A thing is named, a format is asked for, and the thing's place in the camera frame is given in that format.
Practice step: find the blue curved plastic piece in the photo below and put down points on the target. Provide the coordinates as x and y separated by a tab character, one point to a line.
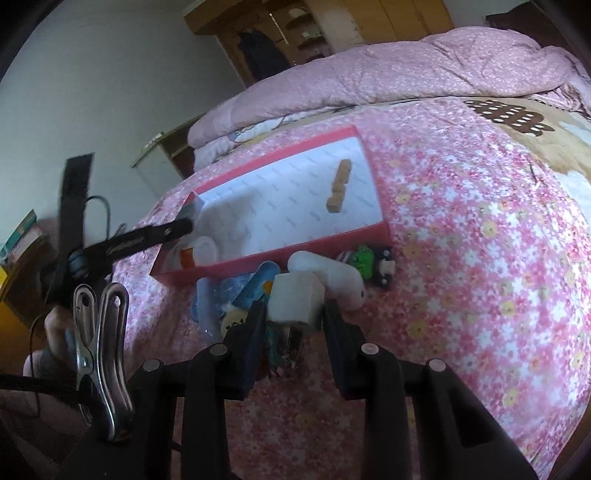
258	282

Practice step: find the wooden block piece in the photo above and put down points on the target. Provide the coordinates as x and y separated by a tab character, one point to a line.
339	187

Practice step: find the white earbuds case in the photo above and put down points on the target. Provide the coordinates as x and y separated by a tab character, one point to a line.
330	274

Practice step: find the wooden wardrobe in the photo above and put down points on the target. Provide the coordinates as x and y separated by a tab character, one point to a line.
397	18

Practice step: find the person's left hand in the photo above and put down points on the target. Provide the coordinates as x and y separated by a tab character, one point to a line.
53	339

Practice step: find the red cardboard box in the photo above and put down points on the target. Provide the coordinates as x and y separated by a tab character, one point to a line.
286	203

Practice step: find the stack of books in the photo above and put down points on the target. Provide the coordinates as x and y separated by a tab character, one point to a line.
18	240

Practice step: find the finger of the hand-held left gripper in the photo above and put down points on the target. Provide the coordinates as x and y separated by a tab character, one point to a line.
147	237

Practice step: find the beige cartoon print sheet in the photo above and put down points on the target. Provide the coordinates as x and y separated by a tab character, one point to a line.
535	134

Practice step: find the white charger cube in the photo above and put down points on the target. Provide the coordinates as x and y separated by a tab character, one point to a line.
295	297

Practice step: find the dark hanging coat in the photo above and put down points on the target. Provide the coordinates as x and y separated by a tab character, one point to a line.
261	55

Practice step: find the pink quilt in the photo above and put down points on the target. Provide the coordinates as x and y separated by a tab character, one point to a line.
415	69

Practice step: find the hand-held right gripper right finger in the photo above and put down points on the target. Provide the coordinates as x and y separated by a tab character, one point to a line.
344	355

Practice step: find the green toy figure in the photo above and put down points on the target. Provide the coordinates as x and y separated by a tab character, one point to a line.
362	261

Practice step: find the pink floral bedsheet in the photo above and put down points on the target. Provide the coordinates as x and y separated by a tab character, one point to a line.
461	286

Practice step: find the light blue oval piece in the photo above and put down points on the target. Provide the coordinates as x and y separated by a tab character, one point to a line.
206	302

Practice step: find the cream round toy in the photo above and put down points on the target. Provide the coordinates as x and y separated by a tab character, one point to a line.
233	321

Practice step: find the wooden bedside cabinet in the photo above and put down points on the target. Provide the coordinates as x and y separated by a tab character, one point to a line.
161	150

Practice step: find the dark wooden headboard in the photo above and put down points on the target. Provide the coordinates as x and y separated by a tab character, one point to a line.
517	23

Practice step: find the black and white toy figure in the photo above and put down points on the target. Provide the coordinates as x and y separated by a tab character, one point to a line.
383	268

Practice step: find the metal spring clip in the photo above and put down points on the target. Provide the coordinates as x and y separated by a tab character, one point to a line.
99	360

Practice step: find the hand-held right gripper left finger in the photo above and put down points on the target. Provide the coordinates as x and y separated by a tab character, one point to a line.
251	355

